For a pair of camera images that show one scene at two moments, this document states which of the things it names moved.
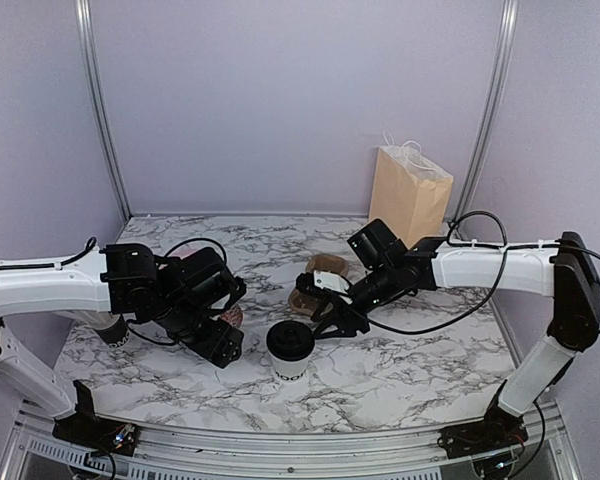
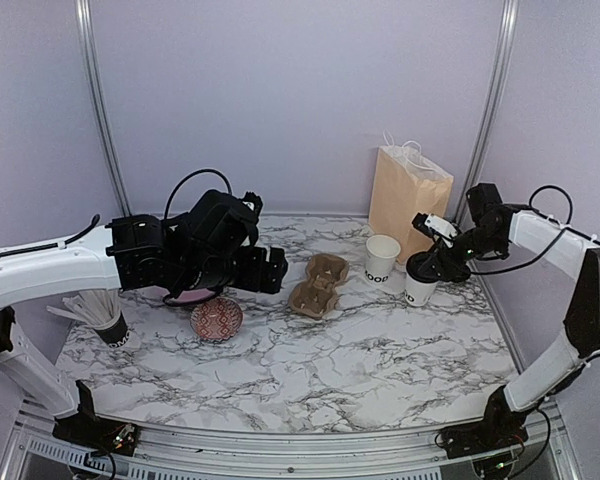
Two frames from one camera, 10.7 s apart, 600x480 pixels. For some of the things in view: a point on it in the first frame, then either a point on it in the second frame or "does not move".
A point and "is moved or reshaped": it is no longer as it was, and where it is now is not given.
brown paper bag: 409,193 does not move
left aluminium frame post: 84,22 does not move
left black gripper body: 216,348 → 253,278
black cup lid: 290,341 is moved or reshaped
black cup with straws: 111,327 does not move
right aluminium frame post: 495,85 does not move
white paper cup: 291,370 is moved or reshaped
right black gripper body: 350,319 → 479,243
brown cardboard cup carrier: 306,304 does not move
